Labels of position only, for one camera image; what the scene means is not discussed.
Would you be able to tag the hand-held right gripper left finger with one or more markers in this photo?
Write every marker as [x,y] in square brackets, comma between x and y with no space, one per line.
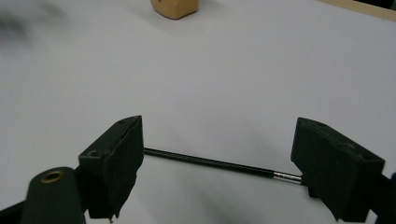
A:
[113,168]

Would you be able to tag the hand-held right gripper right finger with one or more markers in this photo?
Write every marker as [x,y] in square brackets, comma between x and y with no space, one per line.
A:
[336,168]

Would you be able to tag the black pen with silver tip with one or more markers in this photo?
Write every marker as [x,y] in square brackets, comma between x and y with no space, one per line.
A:
[218,163]

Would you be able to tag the tan wooden block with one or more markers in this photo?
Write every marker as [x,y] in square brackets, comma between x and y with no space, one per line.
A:
[175,7]

